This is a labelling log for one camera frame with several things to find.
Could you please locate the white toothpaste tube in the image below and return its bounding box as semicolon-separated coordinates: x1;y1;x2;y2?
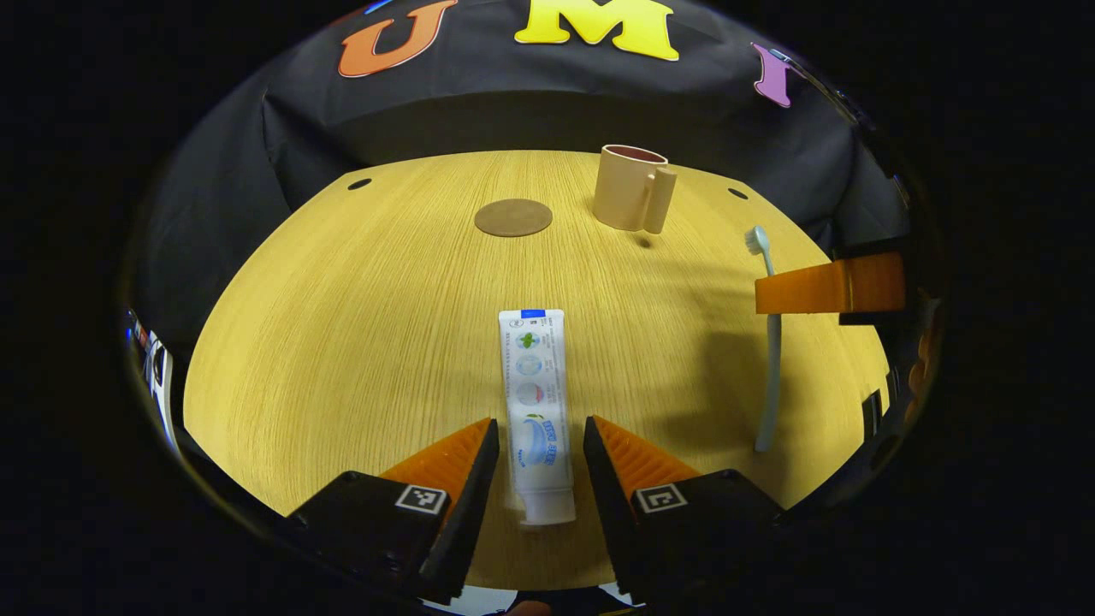
498;308;577;526

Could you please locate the black backdrop cloth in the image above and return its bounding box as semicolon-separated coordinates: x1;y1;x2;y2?
137;0;912;360

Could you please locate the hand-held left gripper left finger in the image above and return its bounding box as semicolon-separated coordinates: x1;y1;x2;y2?
287;418;501;607

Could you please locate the pale green toothbrush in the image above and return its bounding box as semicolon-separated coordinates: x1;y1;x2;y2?
743;225;784;453

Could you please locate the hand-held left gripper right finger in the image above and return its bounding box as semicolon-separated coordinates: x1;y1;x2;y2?
583;415;788;607

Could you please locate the beige cup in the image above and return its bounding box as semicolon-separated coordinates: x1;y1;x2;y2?
592;144;678;235

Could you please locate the computer monitor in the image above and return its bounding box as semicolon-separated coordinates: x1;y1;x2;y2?
127;308;179;450

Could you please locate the round brown coaster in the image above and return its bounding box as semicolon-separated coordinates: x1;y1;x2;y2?
474;198;553;238

